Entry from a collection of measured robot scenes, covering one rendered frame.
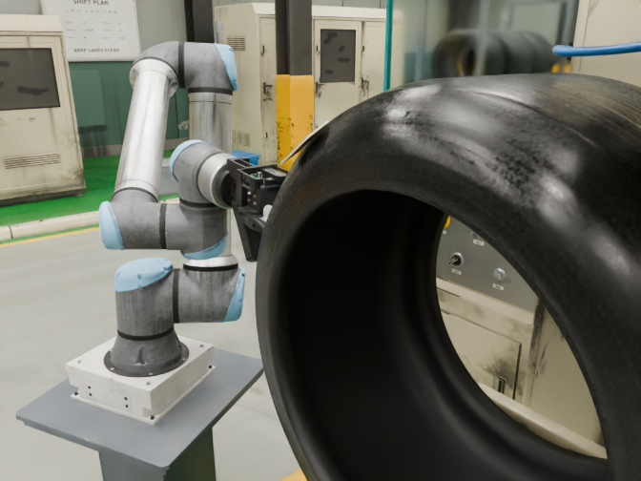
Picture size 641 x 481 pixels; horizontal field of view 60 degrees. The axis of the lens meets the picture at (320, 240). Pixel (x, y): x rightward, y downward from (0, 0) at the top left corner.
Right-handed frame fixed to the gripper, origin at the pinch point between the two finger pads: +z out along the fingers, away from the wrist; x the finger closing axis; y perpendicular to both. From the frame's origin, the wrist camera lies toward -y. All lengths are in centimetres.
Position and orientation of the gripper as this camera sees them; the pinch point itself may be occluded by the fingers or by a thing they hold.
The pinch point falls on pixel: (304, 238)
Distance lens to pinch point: 82.1
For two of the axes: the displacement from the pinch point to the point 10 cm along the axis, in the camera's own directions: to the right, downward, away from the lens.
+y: 0.8, -9.1, -4.0
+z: 6.3, 3.6, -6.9
